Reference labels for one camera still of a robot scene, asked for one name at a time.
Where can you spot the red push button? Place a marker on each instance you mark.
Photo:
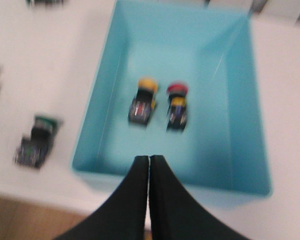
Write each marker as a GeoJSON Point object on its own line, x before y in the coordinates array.
{"type": "Point", "coordinates": [177, 110]}

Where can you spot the yellow mushroom push button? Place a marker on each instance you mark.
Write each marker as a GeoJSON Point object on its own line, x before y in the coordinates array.
{"type": "Point", "coordinates": [144, 102]}

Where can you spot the green push button near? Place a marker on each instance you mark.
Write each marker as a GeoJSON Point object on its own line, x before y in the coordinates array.
{"type": "Point", "coordinates": [35, 148]}

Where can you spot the grey pleated curtain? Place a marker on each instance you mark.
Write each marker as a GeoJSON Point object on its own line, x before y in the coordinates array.
{"type": "Point", "coordinates": [287, 10]}

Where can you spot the light blue plastic box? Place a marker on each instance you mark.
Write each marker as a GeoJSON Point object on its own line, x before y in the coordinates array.
{"type": "Point", "coordinates": [179, 81]}

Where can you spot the green push button far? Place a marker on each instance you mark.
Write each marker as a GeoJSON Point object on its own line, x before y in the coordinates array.
{"type": "Point", "coordinates": [44, 3]}

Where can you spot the green push button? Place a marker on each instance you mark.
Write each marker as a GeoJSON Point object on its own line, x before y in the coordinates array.
{"type": "Point", "coordinates": [44, 3]}
{"type": "Point", "coordinates": [35, 148]}

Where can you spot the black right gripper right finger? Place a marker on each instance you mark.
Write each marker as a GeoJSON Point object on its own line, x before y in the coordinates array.
{"type": "Point", "coordinates": [175, 214]}

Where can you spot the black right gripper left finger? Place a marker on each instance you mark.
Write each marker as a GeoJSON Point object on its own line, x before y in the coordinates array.
{"type": "Point", "coordinates": [122, 215]}

